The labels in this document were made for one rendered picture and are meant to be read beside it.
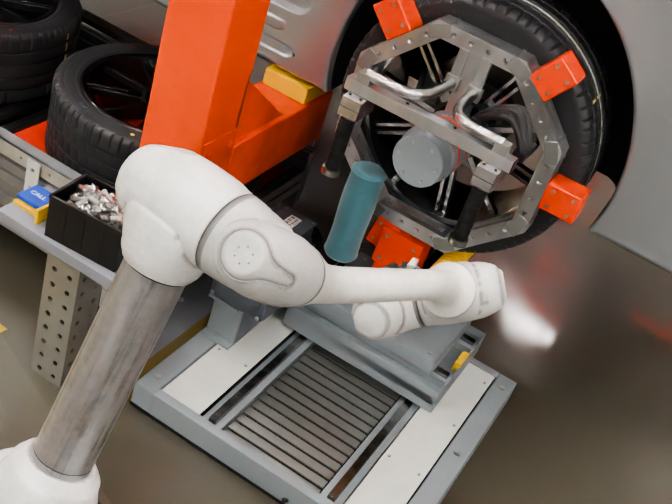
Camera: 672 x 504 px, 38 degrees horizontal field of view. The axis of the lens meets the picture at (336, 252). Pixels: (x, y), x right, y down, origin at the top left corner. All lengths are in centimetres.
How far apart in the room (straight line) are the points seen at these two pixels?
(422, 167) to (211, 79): 51
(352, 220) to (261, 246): 114
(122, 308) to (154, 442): 112
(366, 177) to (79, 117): 85
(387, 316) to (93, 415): 57
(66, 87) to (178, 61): 71
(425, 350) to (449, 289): 103
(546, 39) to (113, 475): 144
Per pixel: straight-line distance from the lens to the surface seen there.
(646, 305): 388
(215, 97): 223
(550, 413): 313
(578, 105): 234
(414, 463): 264
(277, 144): 266
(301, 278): 136
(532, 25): 234
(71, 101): 283
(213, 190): 138
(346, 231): 244
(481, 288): 181
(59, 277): 246
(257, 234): 130
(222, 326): 275
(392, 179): 259
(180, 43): 223
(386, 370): 277
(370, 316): 182
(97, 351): 152
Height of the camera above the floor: 188
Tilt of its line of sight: 34 degrees down
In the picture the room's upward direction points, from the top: 20 degrees clockwise
